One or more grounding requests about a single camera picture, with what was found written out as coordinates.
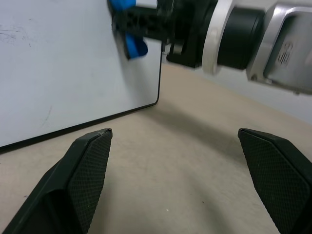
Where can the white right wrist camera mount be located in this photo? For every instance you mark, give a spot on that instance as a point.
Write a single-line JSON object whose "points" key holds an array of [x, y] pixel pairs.
{"points": [[213, 39]]}

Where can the blue whiteboard eraser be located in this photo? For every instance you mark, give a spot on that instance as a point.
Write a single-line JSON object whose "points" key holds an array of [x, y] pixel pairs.
{"points": [[136, 47]]}

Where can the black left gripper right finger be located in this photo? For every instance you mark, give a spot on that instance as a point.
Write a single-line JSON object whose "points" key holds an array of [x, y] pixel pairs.
{"points": [[275, 175]]}

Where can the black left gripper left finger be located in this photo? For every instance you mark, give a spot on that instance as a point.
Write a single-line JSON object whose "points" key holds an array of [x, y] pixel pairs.
{"points": [[73, 185]]}

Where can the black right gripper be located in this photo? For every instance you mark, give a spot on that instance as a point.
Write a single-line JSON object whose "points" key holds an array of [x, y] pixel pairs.
{"points": [[187, 31]]}

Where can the white whiteboard with black frame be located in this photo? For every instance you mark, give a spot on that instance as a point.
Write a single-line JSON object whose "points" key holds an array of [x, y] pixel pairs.
{"points": [[73, 73]]}

